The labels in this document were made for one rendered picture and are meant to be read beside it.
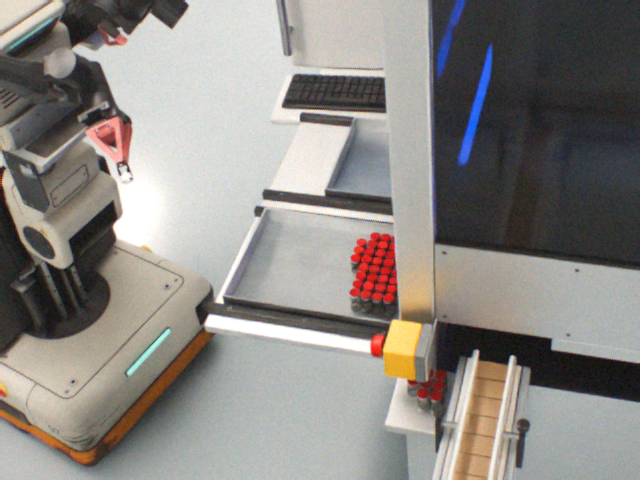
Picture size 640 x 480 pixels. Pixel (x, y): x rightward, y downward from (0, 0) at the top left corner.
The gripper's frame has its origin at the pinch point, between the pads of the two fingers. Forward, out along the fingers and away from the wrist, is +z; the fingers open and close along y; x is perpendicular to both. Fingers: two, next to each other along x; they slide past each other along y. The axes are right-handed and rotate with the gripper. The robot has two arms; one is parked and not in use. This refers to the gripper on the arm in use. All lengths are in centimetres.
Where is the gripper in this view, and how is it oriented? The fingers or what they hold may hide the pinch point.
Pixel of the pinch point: (120, 160)
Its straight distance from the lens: 171.8
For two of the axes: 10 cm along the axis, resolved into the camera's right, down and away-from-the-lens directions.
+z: 3.9, 8.9, -2.6
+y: 2.1, 1.9, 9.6
